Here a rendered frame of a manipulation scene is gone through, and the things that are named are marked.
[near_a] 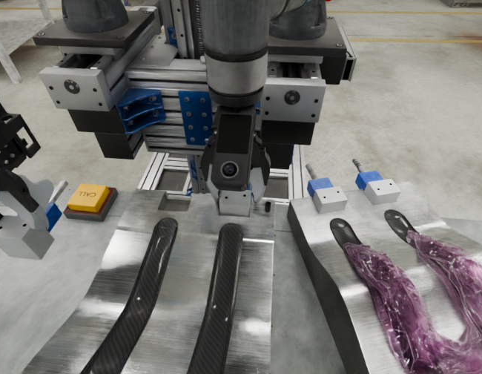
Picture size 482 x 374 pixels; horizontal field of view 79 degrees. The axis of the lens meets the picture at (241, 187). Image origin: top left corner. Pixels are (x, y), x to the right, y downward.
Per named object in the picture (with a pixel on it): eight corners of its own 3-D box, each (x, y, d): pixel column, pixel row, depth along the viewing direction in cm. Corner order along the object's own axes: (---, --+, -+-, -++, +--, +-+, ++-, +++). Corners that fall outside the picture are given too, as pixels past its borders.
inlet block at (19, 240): (58, 191, 52) (43, 169, 48) (84, 194, 51) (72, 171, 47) (9, 257, 42) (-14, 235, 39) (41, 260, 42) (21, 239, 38)
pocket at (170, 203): (168, 203, 56) (164, 190, 54) (195, 205, 56) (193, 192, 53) (161, 222, 53) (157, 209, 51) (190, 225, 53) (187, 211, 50)
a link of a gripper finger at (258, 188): (273, 181, 54) (262, 142, 48) (272, 205, 50) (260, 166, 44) (257, 183, 55) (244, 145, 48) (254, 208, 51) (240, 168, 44)
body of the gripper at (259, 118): (262, 139, 49) (267, 68, 41) (259, 173, 43) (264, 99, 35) (218, 136, 50) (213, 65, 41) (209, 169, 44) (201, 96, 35)
